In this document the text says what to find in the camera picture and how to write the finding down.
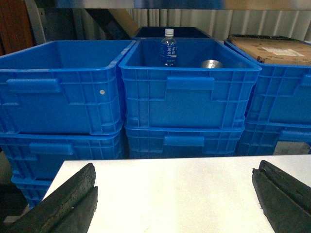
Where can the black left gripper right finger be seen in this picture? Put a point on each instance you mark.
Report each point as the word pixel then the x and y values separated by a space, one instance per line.
pixel 285 200

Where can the blue crate bottom left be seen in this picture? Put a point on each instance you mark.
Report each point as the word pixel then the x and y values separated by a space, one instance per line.
pixel 33 190

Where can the blue crate lower middle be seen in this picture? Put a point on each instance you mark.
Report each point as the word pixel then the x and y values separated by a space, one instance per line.
pixel 161 143

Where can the shiny metal bowl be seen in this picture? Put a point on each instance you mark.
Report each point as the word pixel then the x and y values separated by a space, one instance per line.
pixel 211 64

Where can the brown cardboard sheet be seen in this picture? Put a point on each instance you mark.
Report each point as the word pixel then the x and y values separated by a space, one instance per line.
pixel 274 51

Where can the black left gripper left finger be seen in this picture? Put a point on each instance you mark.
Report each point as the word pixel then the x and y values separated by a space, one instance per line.
pixel 68 209

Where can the blue crate lower left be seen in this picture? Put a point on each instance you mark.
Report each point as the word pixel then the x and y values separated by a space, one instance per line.
pixel 39 157

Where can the clear water bottle blue label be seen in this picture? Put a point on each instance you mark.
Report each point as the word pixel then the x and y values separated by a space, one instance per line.
pixel 168 48

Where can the white table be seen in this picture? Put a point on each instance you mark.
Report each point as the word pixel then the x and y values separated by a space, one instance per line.
pixel 189 195

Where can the blue crate top left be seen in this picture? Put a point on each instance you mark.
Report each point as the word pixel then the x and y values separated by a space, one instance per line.
pixel 67 86

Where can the blue crate top right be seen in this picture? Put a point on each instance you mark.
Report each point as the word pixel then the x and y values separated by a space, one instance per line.
pixel 282 93

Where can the blue crate top middle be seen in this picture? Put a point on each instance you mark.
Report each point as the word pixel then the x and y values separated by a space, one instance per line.
pixel 186 95

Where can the dark blue rear crate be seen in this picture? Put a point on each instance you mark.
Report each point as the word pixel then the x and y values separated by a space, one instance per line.
pixel 179 32

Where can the blue crate lower right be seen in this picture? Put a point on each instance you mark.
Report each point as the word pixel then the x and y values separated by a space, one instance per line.
pixel 261 138

